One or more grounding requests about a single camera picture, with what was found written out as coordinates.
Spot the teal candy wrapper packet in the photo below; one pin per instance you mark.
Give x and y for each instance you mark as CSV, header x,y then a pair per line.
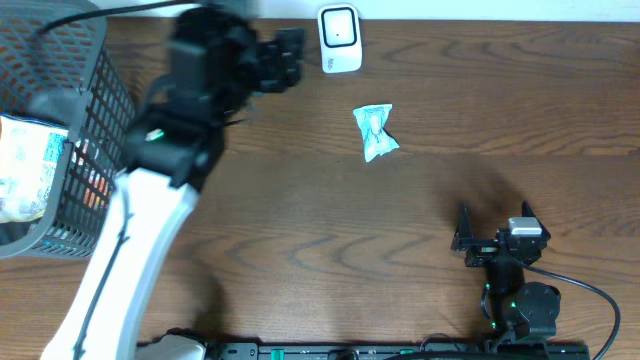
x,y
371,120

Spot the white barcode scanner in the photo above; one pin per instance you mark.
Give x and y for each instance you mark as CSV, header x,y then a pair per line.
x,y
340,38

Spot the grey plastic mesh basket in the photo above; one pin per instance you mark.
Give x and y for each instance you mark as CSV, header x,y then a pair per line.
x,y
65,76

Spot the large white snack bag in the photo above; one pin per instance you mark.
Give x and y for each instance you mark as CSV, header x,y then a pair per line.
x,y
30,150

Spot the small orange juice box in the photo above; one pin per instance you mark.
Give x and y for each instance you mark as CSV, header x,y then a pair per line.
x,y
96,194

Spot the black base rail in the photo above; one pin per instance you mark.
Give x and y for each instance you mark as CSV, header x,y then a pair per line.
x,y
182,348

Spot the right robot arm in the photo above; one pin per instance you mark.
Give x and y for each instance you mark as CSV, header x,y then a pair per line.
x,y
521,312

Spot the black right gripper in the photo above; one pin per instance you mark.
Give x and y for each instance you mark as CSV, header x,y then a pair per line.
x,y
484,249

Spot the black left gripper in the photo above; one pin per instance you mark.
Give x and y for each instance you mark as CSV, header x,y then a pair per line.
x,y
276,62

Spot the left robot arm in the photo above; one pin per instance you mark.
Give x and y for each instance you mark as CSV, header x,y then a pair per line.
x,y
167,156

